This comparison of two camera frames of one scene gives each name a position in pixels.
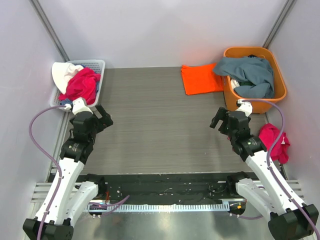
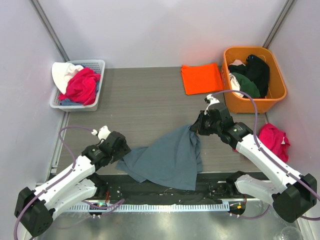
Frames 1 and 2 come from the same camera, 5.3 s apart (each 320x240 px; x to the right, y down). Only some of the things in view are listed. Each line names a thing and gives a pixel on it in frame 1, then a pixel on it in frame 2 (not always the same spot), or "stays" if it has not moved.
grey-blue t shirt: (255, 69) → (173, 160)
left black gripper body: (99, 120) → (124, 149)
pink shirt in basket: (82, 84) stays
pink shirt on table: (269, 134) stays
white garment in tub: (234, 83) stays
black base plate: (149, 188) stays
